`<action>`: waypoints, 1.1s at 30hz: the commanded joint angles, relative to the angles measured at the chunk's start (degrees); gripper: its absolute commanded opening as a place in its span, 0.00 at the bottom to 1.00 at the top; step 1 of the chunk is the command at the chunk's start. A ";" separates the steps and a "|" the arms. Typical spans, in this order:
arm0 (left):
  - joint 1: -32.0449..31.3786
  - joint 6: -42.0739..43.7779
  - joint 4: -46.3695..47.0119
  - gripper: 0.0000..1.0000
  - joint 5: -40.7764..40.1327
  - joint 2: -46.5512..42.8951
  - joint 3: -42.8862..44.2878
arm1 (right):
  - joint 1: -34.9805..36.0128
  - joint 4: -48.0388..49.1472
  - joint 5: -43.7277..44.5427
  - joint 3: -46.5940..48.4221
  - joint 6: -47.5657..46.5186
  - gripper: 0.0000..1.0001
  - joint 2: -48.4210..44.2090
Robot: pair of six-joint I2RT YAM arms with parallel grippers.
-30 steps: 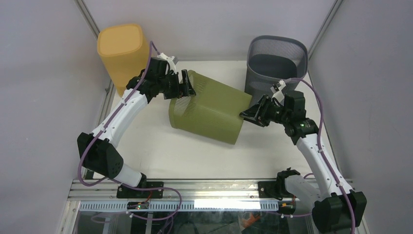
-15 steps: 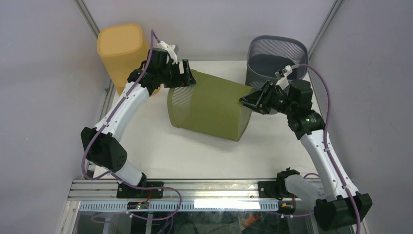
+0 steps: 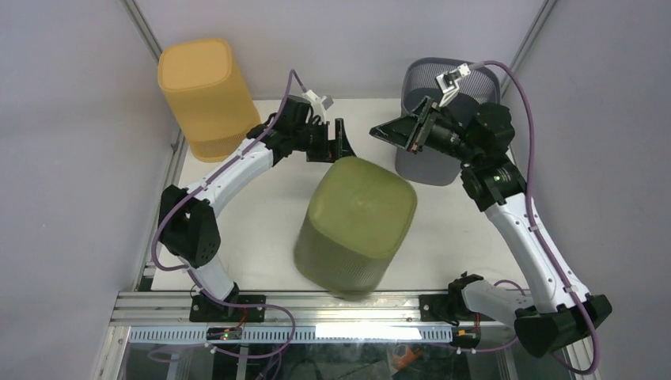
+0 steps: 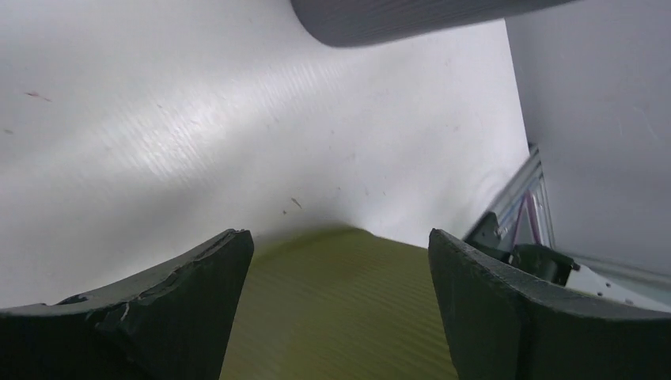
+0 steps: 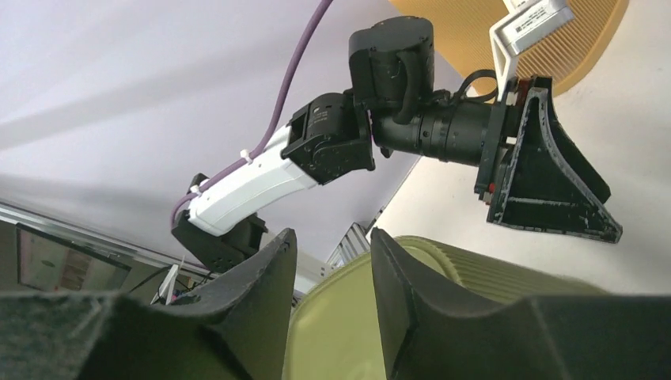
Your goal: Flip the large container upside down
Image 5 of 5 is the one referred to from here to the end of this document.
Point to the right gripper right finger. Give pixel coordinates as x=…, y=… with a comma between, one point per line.
x=433, y=328

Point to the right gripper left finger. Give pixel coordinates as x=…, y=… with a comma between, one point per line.
x=234, y=327

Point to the aluminium front rail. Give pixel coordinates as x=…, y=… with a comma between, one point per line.
x=311, y=271

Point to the green plastic basket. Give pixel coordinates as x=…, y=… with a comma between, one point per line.
x=334, y=334

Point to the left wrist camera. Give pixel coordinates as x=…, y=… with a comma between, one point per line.
x=526, y=24

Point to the monitor screen in background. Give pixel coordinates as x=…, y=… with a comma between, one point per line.
x=46, y=262

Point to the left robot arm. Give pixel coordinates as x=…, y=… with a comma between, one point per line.
x=392, y=105

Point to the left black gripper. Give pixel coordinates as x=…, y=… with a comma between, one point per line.
x=531, y=173

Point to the yellow plastic basket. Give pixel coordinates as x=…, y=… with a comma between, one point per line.
x=567, y=55

